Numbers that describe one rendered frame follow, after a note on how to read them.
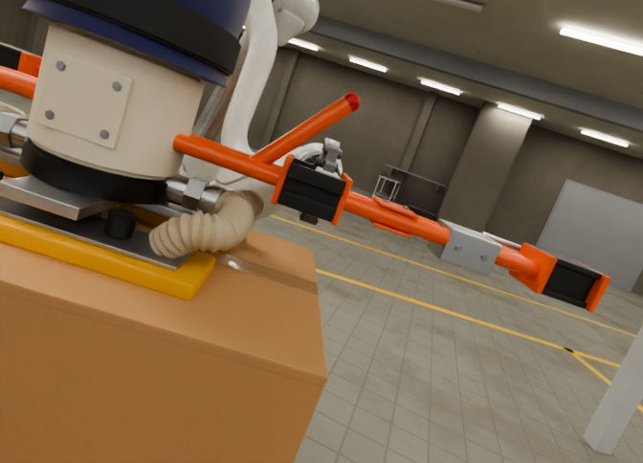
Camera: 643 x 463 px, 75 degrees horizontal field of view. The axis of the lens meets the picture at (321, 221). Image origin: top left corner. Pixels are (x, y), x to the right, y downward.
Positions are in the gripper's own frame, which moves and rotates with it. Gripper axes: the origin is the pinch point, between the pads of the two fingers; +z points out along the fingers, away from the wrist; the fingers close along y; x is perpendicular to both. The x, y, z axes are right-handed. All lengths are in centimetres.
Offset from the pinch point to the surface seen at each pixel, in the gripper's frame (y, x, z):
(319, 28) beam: -248, 56, -1030
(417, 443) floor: 118, -97, -124
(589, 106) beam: -254, -538, -831
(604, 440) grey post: 109, -232, -165
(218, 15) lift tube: -14.5, 16.9, 5.5
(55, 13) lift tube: -8.7, 29.6, 10.6
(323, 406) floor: 118, -48, -132
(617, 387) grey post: 76, -229, -172
